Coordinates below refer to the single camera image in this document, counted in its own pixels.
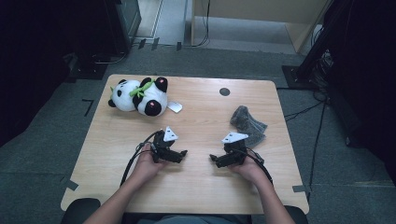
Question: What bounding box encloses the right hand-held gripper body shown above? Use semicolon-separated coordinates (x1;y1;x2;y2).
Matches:
221;132;249;166

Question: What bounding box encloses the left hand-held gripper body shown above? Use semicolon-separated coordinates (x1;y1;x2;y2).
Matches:
150;125;179;163

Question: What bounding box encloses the grey fuzzy scarf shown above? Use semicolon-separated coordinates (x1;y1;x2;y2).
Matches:
229;105;269;148

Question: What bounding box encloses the panda plush toy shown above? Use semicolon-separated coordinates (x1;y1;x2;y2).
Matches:
107;77;184;118

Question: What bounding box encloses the person's right hand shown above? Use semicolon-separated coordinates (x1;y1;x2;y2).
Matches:
228;150;269;188

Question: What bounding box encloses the person's left hand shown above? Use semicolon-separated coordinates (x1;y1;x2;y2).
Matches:
132;151;169;187

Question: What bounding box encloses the person's clothing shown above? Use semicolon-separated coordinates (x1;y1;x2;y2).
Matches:
122;213;253;224

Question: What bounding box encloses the grey tape strip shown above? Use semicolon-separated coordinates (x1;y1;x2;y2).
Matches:
60;176;79;191
291;184;312;193

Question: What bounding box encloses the black tape corner mark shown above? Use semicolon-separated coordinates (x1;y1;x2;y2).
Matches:
81;98;95;118

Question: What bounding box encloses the black metal stand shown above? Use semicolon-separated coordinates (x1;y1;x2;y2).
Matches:
281;0;356;91

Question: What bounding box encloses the black cabinet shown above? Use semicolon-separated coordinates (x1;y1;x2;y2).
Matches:
104;0;143;55

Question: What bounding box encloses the beige wooden desk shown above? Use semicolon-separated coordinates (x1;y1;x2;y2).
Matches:
190;0;331;54

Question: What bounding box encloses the dark curtain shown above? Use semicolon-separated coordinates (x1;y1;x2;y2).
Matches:
326;0;396;185
0;0;106;147

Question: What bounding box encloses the left hand-held gripper black cable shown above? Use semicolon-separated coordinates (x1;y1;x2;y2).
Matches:
120;130;164;188

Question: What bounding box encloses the hand-held gripper black cable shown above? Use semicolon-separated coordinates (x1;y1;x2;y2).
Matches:
120;130;164;188
246;148;275;187

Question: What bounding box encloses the right hand-held gripper black cable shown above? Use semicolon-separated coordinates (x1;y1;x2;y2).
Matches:
246;148;275;187

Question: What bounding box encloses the short black floor cable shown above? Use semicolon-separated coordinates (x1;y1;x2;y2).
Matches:
283;101;326;122

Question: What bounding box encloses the long black floor cable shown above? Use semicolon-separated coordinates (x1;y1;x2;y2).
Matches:
306;101;328;203

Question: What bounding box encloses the looped black floor cable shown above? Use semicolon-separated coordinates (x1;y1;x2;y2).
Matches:
92;50;129;65

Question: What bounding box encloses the black floor base plate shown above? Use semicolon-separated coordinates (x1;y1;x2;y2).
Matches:
64;52;108;83

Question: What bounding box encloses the bundle of black cables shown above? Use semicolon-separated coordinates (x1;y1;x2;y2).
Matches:
311;49;334;94

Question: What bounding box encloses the hanging black cable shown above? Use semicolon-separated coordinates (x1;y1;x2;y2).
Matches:
191;0;212;49

